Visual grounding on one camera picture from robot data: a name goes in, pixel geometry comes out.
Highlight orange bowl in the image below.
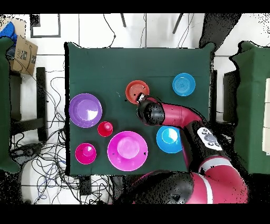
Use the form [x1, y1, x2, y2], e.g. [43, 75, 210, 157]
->
[125, 80, 150, 105]

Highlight wide purple bowl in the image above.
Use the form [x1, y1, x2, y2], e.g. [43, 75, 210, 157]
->
[69, 93, 103, 129]

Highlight flat-bottomed blue bowl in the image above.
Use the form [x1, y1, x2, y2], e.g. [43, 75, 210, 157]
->
[172, 72, 196, 97]

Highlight red cup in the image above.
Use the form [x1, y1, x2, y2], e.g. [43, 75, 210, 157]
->
[97, 121, 114, 137]

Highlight large pink bowl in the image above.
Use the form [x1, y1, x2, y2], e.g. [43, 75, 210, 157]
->
[107, 130, 149, 172]

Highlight deep blue bowl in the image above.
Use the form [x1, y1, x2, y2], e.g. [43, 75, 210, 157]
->
[156, 125, 184, 154]

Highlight dark green table cloth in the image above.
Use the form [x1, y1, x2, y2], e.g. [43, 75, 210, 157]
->
[64, 41, 217, 176]

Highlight small crimson bowl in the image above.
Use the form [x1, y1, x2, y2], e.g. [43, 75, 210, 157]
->
[75, 143, 98, 165]

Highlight black wooden bench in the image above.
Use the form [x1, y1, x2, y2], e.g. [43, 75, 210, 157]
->
[9, 67, 48, 142]

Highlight grey black equipment base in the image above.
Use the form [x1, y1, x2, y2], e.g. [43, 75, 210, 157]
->
[10, 142, 44, 163]

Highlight person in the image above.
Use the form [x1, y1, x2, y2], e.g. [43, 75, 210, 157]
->
[199, 13, 242, 50]

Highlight green cloth covered table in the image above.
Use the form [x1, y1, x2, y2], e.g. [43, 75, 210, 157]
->
[228, 41, 270, 175]
[0, 36, 21, 174]

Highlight cardboard box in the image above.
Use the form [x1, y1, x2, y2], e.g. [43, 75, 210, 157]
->
[9, 35, 38, 76]

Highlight white box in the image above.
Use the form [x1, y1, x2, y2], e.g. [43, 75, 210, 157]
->
[262, 77, 270, 156]

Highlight blue bag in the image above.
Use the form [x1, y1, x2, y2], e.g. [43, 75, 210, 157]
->
[0, 21, 18, 43]

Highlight black floor cable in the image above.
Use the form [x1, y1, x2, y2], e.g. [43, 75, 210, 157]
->
[102, 13, 117, 49]

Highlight black square floor frame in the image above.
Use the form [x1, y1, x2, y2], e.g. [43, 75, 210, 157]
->
[30, 14, 61, 39]

